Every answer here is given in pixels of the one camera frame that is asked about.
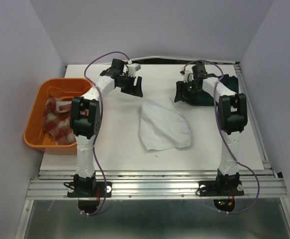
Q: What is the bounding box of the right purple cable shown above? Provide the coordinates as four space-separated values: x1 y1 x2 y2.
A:
182 59 260 215

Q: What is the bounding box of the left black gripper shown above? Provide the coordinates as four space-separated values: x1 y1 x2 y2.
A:
117 73 143 98

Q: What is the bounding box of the aluminium rail frame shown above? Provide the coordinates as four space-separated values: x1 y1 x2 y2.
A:
16 62 290 239

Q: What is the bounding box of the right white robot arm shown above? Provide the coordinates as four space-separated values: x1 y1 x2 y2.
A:
174 62 248 194

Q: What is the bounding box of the orange plastic bin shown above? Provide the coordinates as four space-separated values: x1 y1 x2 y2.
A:
23 78 92 155

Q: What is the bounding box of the red plaid skirt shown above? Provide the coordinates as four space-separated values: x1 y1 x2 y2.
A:
42 96 76 145

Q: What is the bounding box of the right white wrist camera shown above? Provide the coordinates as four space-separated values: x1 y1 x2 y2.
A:
180 70 194 83

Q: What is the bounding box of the green plaid skirt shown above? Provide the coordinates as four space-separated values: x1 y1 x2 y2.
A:
185 74 239 106

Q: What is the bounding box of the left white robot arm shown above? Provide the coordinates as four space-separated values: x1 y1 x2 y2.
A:
70 59 143 196

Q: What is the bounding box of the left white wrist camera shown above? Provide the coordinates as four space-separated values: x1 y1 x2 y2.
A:
126 63 141 77

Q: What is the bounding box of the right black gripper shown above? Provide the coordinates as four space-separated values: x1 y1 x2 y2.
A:
173 80 200 102

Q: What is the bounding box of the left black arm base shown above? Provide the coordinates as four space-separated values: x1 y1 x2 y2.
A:
63 181 112 217

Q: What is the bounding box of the white garment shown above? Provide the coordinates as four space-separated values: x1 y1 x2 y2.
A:
138 98 192 151

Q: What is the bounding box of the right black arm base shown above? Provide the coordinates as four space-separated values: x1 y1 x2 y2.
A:
195 180 245 214

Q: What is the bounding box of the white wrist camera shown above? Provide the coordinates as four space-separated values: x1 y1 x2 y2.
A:
180 70 194 83
126 63 141 77

